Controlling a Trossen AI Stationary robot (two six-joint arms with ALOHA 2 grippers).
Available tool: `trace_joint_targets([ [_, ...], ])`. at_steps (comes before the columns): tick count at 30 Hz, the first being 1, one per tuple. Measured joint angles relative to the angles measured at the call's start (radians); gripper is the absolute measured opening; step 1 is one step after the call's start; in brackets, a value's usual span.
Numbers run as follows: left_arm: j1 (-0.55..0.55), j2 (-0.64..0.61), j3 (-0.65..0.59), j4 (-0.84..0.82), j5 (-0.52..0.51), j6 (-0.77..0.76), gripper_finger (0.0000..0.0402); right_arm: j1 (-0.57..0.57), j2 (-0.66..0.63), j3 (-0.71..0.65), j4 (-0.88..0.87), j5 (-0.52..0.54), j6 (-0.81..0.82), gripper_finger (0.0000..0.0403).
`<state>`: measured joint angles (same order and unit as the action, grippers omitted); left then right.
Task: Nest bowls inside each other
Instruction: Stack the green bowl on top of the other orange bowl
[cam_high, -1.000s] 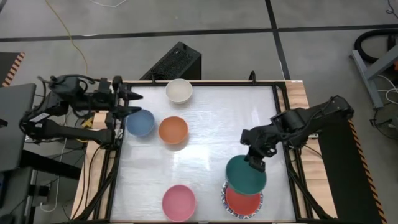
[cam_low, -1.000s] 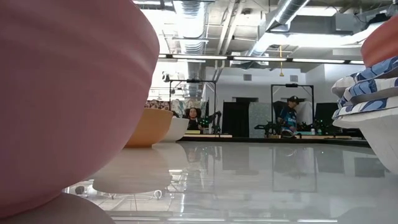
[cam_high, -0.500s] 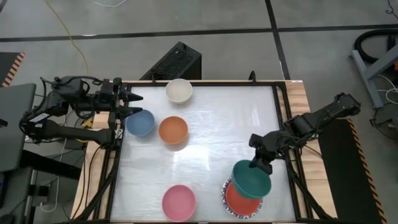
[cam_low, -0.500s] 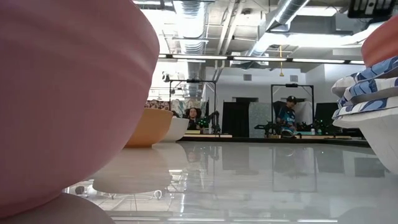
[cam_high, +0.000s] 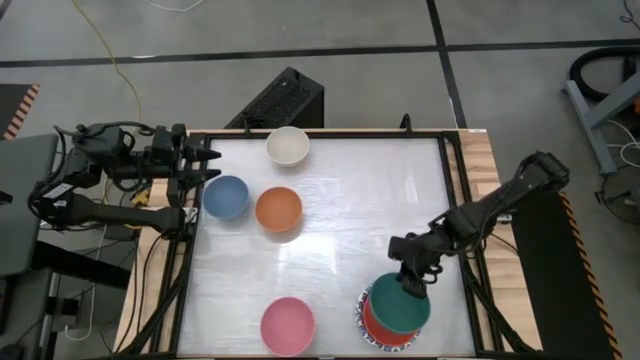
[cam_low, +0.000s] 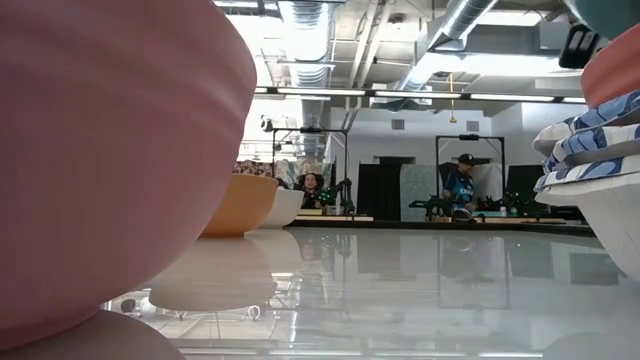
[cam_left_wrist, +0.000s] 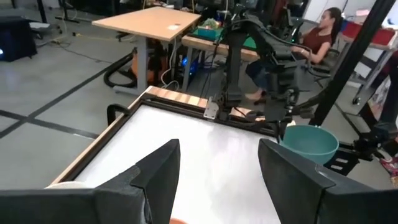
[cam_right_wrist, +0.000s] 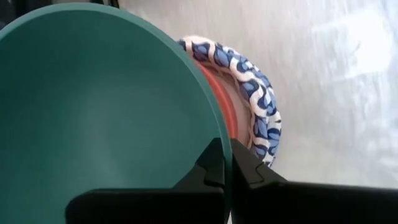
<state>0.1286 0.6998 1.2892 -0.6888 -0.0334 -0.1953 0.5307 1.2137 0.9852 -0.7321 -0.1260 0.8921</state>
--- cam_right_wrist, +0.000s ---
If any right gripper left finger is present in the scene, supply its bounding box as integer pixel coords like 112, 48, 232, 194
65, 138, 226, 224

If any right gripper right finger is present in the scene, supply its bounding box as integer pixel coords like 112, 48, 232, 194
230, 138, 398, 224

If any blue leaf print paper bowl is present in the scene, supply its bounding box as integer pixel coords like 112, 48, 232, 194
177, 34, 283, 168

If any teal plastic bowl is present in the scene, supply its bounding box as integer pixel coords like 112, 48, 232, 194
0, 2, 234, 224

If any red plastic bowl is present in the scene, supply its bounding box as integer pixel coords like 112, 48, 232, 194
195, 60, 240, 139

